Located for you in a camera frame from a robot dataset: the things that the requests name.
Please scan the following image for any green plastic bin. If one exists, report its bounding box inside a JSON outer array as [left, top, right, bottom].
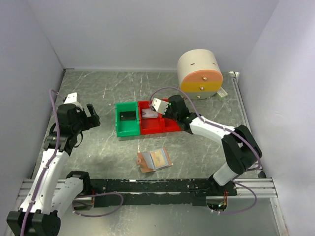
[[115, 102, 140, 137]]

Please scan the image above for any silver purple card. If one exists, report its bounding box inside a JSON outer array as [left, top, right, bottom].
[[141, 108, 158, 119]]

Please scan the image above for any red plastic bin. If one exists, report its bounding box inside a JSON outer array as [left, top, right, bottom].
[[137, 101, 160, 135], [159, 98, 186, 133]]

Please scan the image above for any white corner bracket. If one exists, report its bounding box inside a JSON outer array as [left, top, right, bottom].
[[229, 71, 240, 79]]

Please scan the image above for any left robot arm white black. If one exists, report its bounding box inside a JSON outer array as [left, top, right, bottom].
[[6, 92, 100, 236]]

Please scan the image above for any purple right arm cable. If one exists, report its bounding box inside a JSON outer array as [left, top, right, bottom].
[[149, 87, 263, 215]]

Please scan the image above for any black card in green bin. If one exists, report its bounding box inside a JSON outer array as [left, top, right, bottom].
[[120, 111, 137, 121]]

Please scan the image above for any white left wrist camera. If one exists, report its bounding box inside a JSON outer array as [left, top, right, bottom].
[[63, 92, 82, 108]]

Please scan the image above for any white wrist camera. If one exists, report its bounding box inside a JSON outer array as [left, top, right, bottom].
[[63, 92, 82, 108], [151, 98, 169, 115]]

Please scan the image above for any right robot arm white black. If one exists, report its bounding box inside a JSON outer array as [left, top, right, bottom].
[[163, 95, 262, 196]]

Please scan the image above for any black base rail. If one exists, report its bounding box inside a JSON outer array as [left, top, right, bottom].
[[79, 178, 237, 207]]

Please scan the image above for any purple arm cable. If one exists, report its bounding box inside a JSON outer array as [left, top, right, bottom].
[[149, 87, 263, 215], [19, 88, 124, 236]]

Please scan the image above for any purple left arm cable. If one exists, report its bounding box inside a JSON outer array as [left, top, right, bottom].
[[19, 88, 124, 236]]

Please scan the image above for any white round drawer cabinet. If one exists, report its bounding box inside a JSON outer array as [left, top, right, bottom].
[[177, 49, 223, 100]]

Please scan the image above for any brown leather card holder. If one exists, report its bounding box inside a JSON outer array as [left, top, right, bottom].
[[136, 147, 173, 173]]

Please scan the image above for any small white green box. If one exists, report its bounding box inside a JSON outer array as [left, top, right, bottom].
[[216, 87, 228, 100]]

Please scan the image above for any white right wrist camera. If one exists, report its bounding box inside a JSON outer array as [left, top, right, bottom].
[[151, 98, 169, 115]]

